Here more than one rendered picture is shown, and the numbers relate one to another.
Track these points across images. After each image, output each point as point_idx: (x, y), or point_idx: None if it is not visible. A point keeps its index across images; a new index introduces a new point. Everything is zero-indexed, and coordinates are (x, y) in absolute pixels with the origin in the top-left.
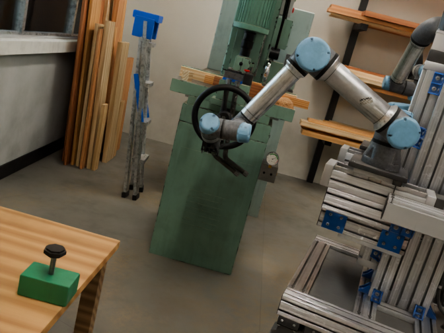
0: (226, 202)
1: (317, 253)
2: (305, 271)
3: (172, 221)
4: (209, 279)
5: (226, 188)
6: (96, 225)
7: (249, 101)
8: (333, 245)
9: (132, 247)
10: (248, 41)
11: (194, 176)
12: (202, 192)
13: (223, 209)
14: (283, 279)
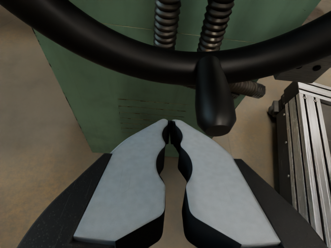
0: (191, 108)
1: (316, 133)
2: (326, 210)
3: (107, 132)
4: (174, 180)
5: (193, 91)
6: (17, 115)
7: None
8: (322, 97)
9: (70, 149)
10: None
11: (119, 79)
12: (144, 100)
13: (187, 115)
14: (250, 136)
